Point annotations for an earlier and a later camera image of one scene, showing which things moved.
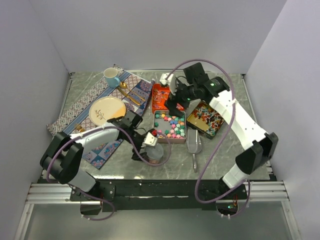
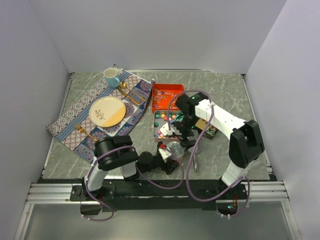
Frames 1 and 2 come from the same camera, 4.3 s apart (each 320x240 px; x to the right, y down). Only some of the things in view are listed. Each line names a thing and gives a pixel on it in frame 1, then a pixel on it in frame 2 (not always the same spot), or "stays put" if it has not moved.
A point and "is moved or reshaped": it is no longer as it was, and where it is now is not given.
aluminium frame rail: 59,193 stays put
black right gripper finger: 171,104 to 186,144
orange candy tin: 159,96 stays put
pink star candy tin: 170,129 stays put
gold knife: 130,98 stays put
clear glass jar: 155,154 is moved or reshaped
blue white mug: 110,74 stays put
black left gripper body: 137,138 to 157,163
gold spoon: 123,85 stays put
